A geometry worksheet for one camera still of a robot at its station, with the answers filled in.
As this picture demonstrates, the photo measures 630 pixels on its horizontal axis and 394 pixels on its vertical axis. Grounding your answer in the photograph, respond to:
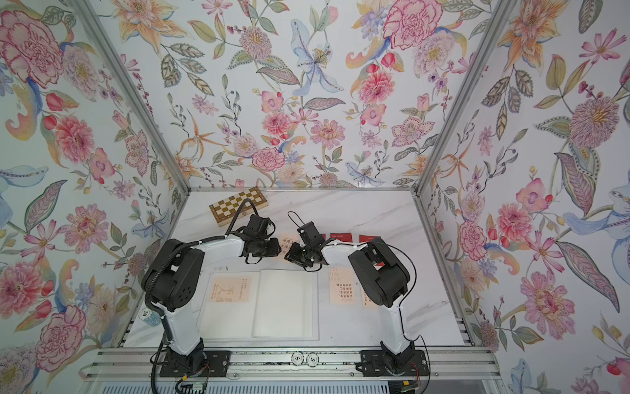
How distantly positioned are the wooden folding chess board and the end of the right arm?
304 mm

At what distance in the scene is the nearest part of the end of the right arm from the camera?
0.75 meters

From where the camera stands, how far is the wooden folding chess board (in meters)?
1.09
